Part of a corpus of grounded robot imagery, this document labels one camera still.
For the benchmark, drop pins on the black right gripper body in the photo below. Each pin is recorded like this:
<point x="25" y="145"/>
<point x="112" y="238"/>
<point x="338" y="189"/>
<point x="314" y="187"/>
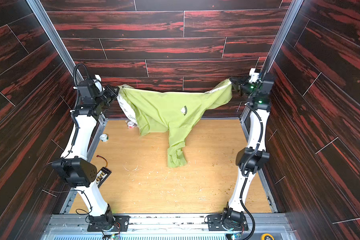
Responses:
<point x="238" y="86"/>

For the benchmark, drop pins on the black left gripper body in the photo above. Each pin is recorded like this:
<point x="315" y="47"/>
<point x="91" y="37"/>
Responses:
<point x="110" y="94"/>

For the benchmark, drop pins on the green Snoopy zip jacket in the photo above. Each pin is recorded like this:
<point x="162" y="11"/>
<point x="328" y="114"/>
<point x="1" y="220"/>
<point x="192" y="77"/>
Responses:
<point x="173" y="112"/>

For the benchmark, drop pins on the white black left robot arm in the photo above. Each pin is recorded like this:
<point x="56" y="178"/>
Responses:
<point x="73" y="166"/>

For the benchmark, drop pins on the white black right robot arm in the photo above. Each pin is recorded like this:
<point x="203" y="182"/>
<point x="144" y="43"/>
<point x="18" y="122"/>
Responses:
<point x="253" y="157"/>

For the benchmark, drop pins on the white red tape roll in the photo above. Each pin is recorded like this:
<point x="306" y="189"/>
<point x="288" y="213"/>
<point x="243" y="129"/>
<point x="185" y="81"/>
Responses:
<point x="131" y="124"/>

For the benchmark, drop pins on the small white green-dot cap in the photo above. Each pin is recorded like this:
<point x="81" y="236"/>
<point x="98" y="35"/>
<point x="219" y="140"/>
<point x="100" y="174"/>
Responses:
<point x="104" y="137"/>

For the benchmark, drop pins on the yellow round tape measure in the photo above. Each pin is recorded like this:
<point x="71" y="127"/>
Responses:
<point x="267" y="236"/>

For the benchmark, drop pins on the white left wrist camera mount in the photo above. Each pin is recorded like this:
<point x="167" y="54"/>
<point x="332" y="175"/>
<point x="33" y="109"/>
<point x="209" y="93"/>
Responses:
<point x="98" y="83"/>

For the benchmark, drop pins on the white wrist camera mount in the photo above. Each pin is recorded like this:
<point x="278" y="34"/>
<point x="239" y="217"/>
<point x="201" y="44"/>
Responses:
<point x="254" y="76"/>
<point x="98" y="83"/>

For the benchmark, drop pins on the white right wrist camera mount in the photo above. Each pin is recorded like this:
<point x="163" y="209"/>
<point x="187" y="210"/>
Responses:
<point x="254" y="76"/>

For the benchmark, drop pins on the aluminium corner post right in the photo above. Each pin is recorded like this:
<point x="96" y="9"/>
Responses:
<point x="279" y="39"/>

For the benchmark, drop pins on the aluminium corner post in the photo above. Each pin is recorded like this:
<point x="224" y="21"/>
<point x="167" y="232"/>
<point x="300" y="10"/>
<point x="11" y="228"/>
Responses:
<point x="47" y="25"/>
<point x="279" y="39"/>

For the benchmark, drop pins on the black circuit board with wires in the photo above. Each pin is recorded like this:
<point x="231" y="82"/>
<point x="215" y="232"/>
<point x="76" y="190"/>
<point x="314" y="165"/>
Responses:
<point x="103" y="173"/>

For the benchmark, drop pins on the aluminium corner post left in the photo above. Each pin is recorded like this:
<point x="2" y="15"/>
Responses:
<point x="47" y="25"/>

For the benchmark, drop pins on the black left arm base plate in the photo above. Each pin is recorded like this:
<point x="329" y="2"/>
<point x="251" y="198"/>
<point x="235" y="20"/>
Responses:
<point x="116" y="223"/>

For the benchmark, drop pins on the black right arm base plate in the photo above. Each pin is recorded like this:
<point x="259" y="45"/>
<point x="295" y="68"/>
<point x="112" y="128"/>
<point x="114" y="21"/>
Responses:
<point x="216" y="222"/>

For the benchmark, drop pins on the aluminium front frame rail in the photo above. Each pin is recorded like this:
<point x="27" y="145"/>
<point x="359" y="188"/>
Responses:
<point x="167" y="227"/>

